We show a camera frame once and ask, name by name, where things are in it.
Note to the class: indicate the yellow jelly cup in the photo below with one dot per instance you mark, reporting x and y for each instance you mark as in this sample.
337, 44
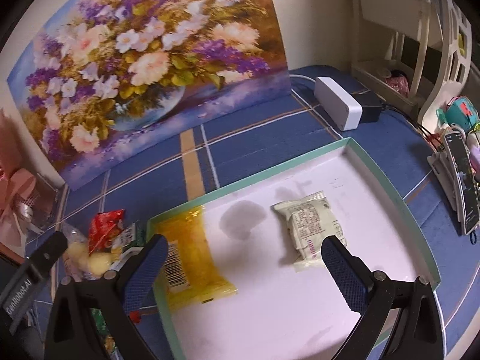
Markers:
99, 263

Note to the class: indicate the teal white shallow box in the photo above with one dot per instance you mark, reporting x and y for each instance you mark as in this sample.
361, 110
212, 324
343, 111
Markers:
278, 312

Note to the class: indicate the pale beige snack packet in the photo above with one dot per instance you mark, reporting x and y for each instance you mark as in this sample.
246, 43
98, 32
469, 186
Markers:
309, 221

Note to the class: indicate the teal toy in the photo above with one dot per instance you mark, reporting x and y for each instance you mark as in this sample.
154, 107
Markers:
459, 111

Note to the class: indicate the black power adapter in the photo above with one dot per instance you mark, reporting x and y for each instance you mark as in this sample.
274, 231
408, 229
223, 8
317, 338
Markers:
372, 106

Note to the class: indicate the smartphone on stand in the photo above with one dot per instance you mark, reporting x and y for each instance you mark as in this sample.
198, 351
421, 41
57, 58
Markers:
454, 173

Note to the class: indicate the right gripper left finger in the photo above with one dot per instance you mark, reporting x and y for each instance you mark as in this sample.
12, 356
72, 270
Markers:
72, 332

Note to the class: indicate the white rectangular device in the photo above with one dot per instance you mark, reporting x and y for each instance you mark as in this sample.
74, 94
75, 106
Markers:
341, 106

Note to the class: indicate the white green cracker packet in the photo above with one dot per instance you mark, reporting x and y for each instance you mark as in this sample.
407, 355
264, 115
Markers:
128, 244

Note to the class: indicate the yellow cake snack packet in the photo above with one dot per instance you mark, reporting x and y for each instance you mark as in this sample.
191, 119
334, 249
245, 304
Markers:
189, 275

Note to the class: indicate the red triangular snack packet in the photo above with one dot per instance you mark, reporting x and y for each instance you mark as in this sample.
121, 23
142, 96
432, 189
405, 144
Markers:
103, 229

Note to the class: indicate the pink paper flower bouquet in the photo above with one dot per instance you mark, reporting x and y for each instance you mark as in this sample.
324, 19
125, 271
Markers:
28, 200

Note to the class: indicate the clear bag white bun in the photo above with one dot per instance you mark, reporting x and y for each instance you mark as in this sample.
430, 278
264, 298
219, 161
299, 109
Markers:
76, 256

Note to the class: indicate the floral still life painting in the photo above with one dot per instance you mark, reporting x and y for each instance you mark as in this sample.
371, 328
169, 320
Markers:
96, 82

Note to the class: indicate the blue plaid tablecloth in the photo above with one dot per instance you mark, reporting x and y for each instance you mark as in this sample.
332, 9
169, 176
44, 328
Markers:
245, 142

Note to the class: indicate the white wooden shelf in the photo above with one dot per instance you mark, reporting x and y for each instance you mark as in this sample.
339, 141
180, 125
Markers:
428, 61

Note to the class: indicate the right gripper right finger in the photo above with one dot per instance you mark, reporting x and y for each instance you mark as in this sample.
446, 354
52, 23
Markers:
417, 330

